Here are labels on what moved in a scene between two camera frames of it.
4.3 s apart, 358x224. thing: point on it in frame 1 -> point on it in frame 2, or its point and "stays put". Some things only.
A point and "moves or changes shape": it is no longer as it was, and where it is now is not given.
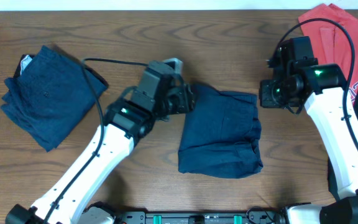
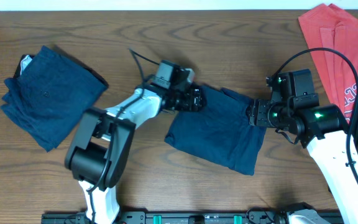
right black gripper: [265, 100] -> [258, 116]
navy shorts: [220, 137] moves or changes shape
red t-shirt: [337, 39] stays put
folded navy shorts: [48, 93] stays put
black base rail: [196, 217] stays put
